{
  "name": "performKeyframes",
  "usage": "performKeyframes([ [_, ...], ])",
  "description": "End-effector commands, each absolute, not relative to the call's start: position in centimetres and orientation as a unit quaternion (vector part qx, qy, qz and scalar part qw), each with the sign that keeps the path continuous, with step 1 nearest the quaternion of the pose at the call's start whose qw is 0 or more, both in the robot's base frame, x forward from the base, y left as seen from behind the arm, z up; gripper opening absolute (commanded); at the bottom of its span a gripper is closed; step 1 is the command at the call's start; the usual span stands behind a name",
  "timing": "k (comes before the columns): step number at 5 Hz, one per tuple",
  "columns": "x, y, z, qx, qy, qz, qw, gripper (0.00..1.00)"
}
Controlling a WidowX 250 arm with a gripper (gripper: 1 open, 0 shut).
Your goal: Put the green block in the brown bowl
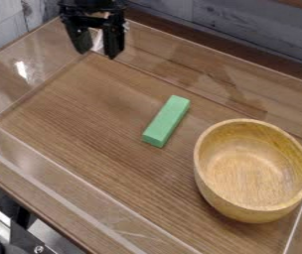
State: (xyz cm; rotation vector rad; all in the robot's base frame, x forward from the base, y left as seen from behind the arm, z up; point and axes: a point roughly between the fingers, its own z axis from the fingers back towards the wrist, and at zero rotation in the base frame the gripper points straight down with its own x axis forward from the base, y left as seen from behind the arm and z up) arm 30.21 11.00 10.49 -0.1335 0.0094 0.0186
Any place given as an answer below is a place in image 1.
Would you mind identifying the clear acrylic corner bracket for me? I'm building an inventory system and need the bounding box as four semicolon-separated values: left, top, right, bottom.
91;31;104;53

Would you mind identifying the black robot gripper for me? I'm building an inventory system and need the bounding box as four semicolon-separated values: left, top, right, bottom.
58;0;127;59

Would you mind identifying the brown wooden bowl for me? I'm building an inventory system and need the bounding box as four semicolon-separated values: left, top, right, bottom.
194;119;302;223

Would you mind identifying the green rectangular block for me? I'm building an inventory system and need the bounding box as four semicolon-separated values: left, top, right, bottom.
142;95;191;148

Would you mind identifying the black metal table bracket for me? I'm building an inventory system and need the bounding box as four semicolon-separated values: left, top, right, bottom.
10;220;67;254

